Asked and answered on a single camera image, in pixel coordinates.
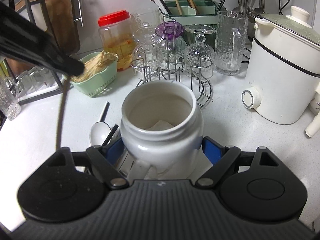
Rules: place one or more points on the metal wire cup rack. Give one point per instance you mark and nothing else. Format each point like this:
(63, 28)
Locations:
(202, 88)

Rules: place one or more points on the red-lidded plastic jar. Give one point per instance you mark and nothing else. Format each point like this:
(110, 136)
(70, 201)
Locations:
(115, 30)

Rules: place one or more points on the textured tall glass tumbler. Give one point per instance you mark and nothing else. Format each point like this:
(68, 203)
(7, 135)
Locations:
(9, 105)

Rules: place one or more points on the white spoon with black rim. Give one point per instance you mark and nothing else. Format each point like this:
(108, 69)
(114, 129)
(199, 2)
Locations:
(100, 130)

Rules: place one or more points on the brown wooden cutting board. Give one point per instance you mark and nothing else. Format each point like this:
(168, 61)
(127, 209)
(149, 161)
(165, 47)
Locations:
(61, 17)

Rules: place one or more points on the upturned glass cup left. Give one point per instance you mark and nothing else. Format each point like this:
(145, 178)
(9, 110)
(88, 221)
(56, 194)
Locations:
(147, 56)

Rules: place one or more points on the white ceramic Starbucks mug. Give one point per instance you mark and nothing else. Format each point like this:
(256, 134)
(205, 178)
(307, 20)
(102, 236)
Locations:
(162, 128)

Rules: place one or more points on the dried noodle bundle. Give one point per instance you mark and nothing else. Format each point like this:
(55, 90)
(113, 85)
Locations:
(95, 65)

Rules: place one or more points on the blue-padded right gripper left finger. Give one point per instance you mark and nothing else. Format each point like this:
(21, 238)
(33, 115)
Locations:
(104, 161)

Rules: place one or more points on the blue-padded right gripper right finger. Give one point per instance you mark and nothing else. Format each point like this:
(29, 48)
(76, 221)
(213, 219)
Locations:
(222, 159)

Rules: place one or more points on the textured glass pitcher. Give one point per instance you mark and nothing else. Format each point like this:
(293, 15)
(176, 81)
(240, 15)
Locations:
(231, 32)

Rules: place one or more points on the green plastic basket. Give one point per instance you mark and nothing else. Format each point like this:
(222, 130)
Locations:
(95, 85)

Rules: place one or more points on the black chopstick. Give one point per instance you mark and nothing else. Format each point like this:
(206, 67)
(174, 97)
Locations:
(110, 135)

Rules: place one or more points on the black metal dish rack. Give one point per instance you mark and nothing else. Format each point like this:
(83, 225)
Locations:
(45, 95)

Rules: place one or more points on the green utensil holder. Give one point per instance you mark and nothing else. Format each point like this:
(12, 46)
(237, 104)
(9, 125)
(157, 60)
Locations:
(205, 15)

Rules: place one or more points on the upturned stemmed glass cup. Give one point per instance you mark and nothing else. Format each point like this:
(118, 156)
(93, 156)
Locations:
(199, 56)

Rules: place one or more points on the white electric cooking pot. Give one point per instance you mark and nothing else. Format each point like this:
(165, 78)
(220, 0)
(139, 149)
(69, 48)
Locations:
(283, 70)

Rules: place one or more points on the purple-lidded glass jar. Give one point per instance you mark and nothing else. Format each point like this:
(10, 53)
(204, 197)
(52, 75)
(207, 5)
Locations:
(173, 44)

